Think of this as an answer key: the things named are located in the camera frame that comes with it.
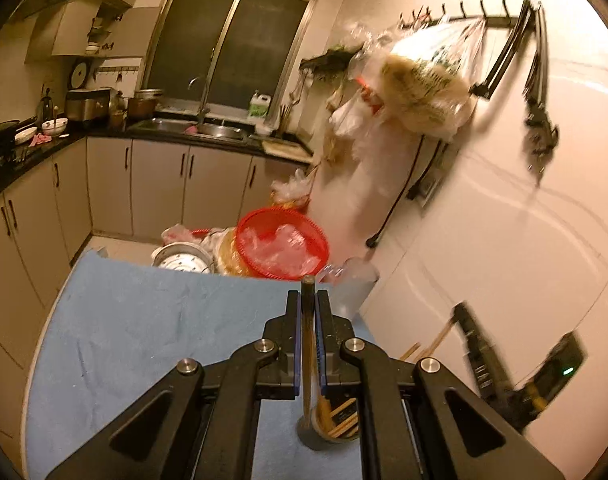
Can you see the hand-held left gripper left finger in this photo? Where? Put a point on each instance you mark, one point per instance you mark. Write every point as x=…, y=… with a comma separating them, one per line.
x=299, y=350

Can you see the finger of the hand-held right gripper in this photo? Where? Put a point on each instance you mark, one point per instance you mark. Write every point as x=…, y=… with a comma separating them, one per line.
x=476, y=345

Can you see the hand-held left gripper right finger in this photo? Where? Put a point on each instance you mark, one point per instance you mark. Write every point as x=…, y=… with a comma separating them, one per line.
x=324, y=350

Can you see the dark-tipped brown single chopstick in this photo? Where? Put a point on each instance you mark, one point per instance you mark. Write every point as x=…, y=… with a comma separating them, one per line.
x=309, y=340

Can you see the black chopstick holder cup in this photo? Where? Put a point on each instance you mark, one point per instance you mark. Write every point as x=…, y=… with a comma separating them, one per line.
x=306, y=435

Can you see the clear plastic pitcher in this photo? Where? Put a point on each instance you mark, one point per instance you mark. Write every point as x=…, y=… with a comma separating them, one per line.
x=354, y=285

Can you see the red plastic basket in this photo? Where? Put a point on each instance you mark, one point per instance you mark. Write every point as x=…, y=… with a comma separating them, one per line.
x=284, y=245

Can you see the yellow plastic basin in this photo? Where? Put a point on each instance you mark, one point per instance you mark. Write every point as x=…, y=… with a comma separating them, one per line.
x=228, y=255

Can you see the white metal steamer pot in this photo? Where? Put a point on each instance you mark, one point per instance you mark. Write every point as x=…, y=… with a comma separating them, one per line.
x=181, y=259

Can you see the crumpled plastic bag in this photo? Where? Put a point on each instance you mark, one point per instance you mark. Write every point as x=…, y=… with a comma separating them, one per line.
x=291, y=189

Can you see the blue tablecloth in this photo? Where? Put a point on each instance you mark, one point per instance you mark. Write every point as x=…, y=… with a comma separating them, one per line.
x=133, y=335

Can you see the wooden cutting board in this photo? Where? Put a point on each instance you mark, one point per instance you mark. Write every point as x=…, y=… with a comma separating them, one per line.
x=286, y=150

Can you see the beige kitchen base cabinets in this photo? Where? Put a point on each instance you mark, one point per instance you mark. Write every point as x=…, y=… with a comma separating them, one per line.
x=158, y=185

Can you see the countertop chopstick holder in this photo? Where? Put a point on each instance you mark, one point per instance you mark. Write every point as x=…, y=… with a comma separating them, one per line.
x=285, y=117

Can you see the steel kitchen sink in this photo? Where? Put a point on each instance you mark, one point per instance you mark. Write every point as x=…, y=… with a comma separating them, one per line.
x=203, y=129

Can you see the bundle of clear plastic bags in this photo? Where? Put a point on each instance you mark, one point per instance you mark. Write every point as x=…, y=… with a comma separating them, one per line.
x=369, y=110

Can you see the green detergent bottle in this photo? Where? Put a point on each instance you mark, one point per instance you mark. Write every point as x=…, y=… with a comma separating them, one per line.
x=260, y=106

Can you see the plastic bag of dried noodles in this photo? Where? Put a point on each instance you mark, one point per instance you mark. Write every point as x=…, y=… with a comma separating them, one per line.
x=424, y=85

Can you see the metal sink faucet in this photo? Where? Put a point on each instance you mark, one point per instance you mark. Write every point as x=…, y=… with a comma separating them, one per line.
x=202, y=102

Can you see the copper cooking pot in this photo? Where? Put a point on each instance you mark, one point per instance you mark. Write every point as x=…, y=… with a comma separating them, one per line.
x=142, y=106

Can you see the black kitchen countertop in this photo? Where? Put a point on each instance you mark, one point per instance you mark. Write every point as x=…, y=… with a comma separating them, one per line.
x=68, y=145

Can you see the kitchen window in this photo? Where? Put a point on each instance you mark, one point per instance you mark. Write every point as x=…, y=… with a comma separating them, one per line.
x=233, y=45

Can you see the steel rice cooker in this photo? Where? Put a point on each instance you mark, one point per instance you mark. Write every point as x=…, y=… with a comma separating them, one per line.
x=87, y=106

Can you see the white bowl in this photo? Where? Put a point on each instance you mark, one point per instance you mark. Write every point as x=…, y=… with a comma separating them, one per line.
x=54, y=127

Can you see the pink dishcloth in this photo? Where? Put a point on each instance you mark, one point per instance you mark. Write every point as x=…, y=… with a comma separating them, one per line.
x=39, y=140

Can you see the dark kettle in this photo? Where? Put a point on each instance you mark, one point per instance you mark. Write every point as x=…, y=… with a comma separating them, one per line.
x=45, y=107

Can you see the black gas stove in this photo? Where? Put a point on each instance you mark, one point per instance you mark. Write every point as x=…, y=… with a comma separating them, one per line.
x=1, y=160

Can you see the steel range hood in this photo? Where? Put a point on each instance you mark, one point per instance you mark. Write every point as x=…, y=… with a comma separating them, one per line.
x=43, y=2

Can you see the wall power socket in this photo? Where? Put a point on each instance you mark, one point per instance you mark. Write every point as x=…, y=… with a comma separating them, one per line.
x=429, y=187

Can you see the black wall hook rail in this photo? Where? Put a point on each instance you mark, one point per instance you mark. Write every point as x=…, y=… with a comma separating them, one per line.
x=464, y=19

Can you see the round wall plate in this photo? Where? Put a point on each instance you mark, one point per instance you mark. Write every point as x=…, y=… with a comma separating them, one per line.
x=79, y=74

